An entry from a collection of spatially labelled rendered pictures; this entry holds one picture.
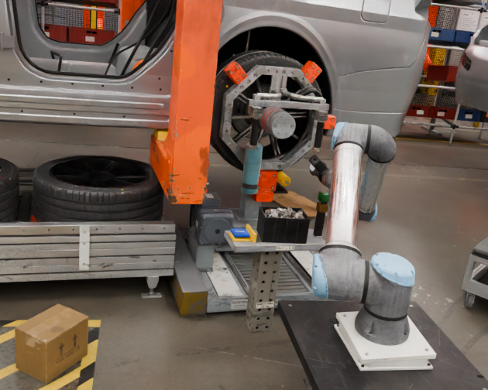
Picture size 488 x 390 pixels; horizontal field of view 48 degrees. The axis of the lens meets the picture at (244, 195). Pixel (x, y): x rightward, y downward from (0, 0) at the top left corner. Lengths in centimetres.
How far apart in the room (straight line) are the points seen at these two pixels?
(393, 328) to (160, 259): 119
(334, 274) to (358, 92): 157
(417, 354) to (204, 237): 123
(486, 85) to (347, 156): 305
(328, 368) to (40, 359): 103
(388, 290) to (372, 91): 163
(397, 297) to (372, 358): 22
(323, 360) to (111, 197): 126
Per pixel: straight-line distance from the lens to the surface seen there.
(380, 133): 221
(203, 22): 231
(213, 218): 270
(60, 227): 254
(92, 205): 262
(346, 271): 186
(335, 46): 310
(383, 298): 188
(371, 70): 323
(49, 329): 220
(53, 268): 262
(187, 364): 231
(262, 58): 288
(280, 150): 310
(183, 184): 242
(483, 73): 510
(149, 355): 235
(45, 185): 272
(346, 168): 208
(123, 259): 261
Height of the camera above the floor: 137
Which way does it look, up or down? 19 degrees down
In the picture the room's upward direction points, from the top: 7 degrees clockwise
